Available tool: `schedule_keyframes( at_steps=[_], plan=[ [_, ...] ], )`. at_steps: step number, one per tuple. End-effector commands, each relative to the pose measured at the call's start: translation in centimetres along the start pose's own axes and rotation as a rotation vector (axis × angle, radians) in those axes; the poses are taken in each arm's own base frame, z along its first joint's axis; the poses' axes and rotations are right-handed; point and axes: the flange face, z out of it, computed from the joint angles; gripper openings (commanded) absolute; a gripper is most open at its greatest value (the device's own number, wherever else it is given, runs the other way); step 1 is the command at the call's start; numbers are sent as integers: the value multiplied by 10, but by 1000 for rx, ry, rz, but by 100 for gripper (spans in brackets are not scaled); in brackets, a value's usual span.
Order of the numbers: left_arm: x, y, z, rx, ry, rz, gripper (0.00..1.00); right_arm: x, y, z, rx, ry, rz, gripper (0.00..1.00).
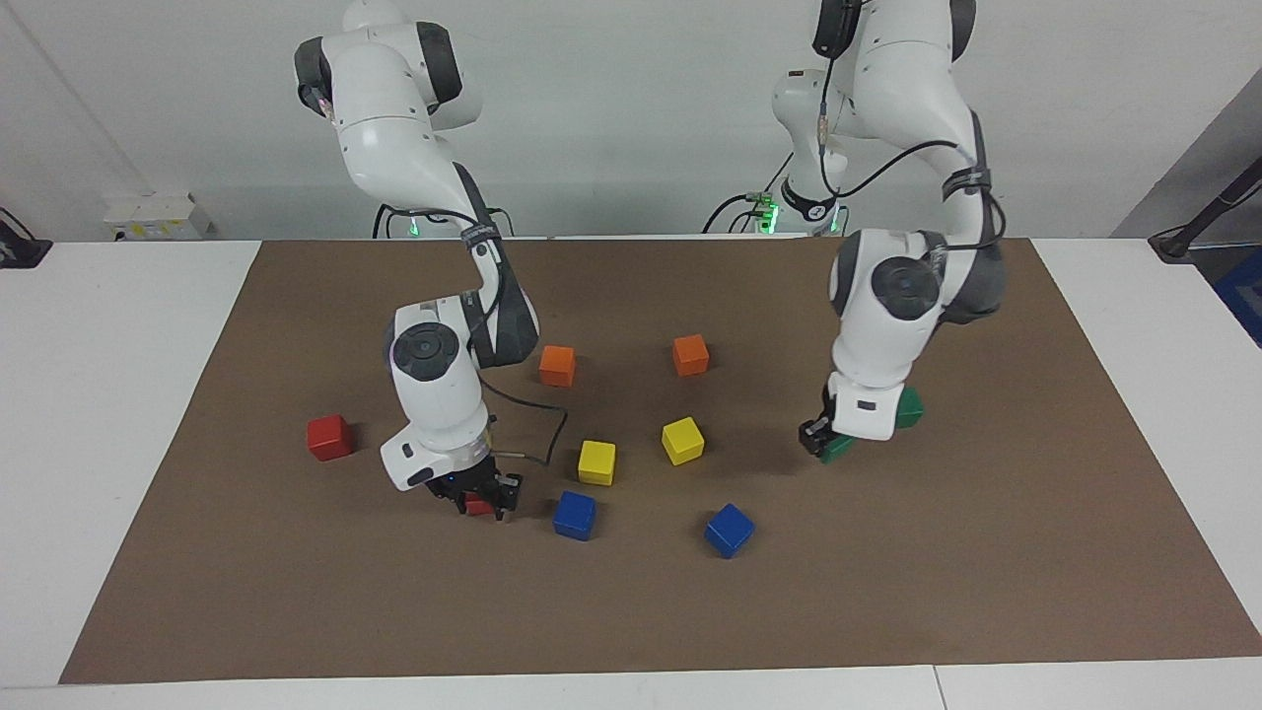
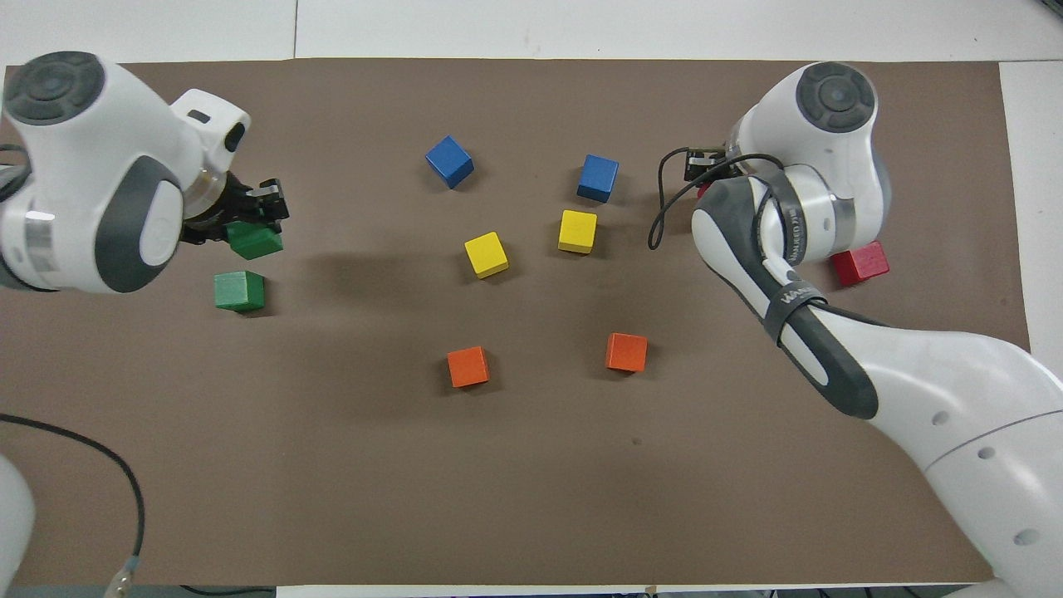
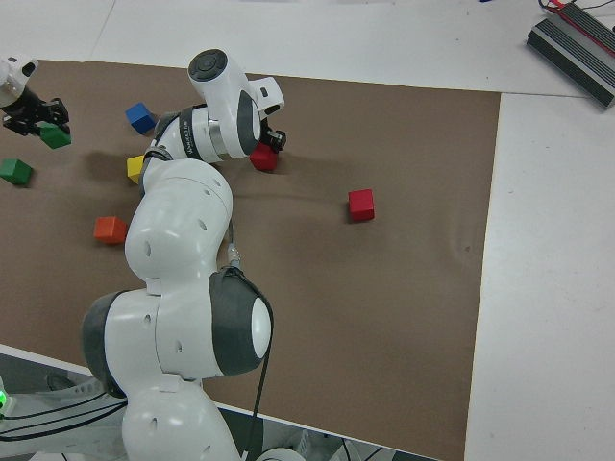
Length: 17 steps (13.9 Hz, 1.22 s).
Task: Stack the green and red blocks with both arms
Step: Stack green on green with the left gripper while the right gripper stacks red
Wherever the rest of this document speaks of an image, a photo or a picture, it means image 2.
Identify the green wooden cube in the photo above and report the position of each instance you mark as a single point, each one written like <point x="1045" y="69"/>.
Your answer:
<point x="239" y="291"/>
<point x="253" y="242"/>

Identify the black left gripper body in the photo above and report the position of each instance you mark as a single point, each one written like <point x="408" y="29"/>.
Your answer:
<point x="217" y="203"/>

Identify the red wooden cube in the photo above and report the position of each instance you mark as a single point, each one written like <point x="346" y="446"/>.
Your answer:
<point x="859" y="263"/>
<point x="702" y="192"/>

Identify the orange wooden cube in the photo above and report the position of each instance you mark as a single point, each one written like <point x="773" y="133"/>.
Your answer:
<point x="467" y="366"/>
<point x="626" y="352"/>

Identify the blue wooden cube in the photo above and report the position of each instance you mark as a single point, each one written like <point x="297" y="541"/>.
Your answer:
<point x="598" y="178"/>
<point x="449" y="161"/>

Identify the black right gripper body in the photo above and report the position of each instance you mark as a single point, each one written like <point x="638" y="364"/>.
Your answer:
<point x="706" y="166"/>

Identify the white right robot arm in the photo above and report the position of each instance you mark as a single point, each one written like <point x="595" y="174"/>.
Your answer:
<point x="955" y="382"/>

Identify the yellow wooden cube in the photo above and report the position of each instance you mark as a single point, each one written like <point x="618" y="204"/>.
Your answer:
<point x="577" y="231"/>
<point x="486" y="254"/>

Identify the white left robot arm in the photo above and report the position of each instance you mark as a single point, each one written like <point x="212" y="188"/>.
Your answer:
<point x="100" y="166"/>

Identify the brown table mat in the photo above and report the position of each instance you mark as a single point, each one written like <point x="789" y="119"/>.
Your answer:
<point x="531" y="498"/>

